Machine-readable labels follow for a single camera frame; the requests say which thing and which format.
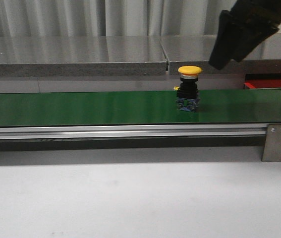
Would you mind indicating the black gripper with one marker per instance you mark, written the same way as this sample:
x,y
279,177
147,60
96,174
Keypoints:
x,y
238,35

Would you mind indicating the steel conveyor support bracket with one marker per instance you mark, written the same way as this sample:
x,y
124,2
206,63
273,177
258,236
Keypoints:
x,y
272,147

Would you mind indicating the aluminium conveyor frame rail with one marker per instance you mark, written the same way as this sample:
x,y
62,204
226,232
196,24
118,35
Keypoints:
x,y
133,131

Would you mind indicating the yellow mushroom push button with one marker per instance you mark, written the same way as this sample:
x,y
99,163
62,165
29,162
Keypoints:
x,y
187,94

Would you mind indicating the grey curtain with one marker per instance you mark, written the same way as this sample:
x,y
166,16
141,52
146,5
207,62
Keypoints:
x,y
94,18

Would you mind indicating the left grey stone slab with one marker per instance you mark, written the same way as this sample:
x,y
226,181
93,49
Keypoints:
x,y
81,56

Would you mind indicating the right grey stone slab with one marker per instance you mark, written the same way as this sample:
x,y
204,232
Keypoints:
x,y
196,50

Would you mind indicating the green conveyor belt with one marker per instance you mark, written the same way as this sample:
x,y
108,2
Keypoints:
x,y
137,107

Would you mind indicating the red plastic bin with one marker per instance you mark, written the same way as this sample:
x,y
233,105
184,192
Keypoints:
x,y
260,81

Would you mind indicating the grey stone slab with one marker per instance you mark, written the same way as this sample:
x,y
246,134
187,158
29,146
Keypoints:
x,y
81,56
196,50

